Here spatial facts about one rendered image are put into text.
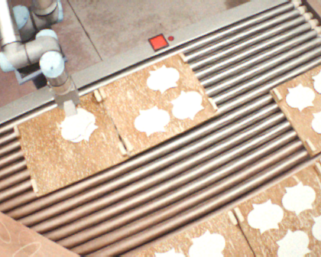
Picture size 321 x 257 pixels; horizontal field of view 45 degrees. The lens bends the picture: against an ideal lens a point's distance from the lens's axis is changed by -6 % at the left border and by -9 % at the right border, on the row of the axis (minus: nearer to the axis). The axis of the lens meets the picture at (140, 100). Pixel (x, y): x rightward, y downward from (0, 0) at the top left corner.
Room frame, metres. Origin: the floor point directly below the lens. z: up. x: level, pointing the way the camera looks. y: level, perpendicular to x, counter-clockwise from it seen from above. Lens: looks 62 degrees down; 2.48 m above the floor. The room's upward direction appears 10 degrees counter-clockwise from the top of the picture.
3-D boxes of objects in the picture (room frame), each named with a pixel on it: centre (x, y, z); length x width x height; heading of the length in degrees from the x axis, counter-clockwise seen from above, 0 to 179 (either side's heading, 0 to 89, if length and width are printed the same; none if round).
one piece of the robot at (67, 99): (0.75, 0.26, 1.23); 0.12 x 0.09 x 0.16; 8
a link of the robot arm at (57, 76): (0.77, 0.26, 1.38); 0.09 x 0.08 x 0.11; 9
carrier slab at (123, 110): (0.82, -0.07, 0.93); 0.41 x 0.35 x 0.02; 106
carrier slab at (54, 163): (0.70, 0.33, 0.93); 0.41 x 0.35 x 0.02; 105
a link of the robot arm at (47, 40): (0.87, 0.30, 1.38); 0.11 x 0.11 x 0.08; 9
